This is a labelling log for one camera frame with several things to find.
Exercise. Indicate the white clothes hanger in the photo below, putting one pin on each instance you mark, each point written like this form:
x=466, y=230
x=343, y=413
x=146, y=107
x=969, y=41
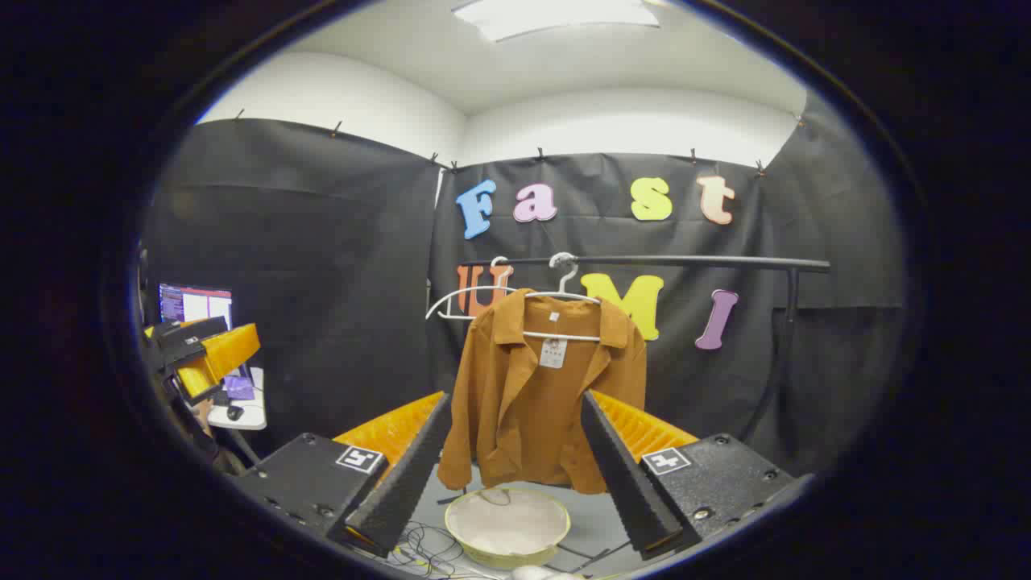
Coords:
x=463, y=292
x=564, y=336

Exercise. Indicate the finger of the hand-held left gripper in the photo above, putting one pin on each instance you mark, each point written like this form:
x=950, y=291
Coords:
x=196, y=383
x=229, y=348

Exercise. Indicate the ceiling light panel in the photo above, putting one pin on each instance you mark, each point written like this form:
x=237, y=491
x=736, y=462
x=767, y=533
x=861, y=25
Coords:
x=556, y=16

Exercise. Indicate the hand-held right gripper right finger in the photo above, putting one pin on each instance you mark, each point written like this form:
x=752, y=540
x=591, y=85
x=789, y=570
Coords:
x=624, y=475

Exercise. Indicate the purple cloth item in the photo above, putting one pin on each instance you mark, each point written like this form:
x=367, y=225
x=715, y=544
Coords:
x=239, y=387

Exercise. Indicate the white laundry hamper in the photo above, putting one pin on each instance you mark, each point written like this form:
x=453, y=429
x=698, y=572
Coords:
x=507, y=524

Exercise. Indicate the small white desk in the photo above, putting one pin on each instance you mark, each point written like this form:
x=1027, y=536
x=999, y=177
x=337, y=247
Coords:
x=251, y=415

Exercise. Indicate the black clothes rack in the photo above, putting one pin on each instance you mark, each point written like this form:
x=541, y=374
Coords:
x=685, y=261

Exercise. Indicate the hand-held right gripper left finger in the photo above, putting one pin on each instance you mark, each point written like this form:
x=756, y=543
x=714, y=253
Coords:
x=411, y=475

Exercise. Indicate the computer monitor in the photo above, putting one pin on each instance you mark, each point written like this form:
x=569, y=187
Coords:
x=197, y=304

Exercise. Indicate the brown jacket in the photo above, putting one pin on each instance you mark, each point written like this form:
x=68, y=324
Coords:
x=523, y=403

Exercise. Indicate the black computer mouse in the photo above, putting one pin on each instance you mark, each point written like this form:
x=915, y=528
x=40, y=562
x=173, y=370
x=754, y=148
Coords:
x=235, y=412

